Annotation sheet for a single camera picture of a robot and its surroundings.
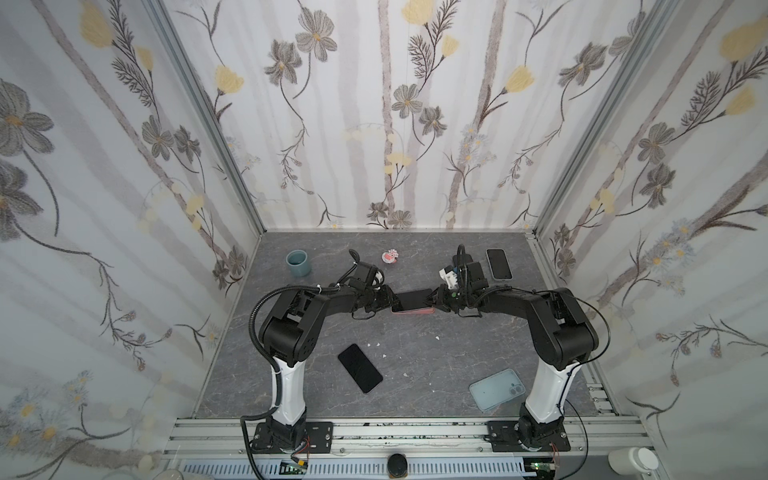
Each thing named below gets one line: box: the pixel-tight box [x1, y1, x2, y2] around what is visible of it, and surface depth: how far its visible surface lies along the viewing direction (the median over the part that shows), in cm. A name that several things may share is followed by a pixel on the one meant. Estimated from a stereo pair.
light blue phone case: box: [485, 248, 513, 281], surface depth 113 cm
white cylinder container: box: [608, 447, 659, 475], surface depth 65 cm
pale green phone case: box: [469, 368, 526, 413], surface depth 84 cm
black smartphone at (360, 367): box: [338, 343, 383, 393], surface depth 88 cm
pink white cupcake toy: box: [382, 248, 399, 264], surface depth 113 cm
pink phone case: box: [390, 306, 436, 315], surface depth 98 cm
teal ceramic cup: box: [286, 249, 311, 277], surface depth 106 cm
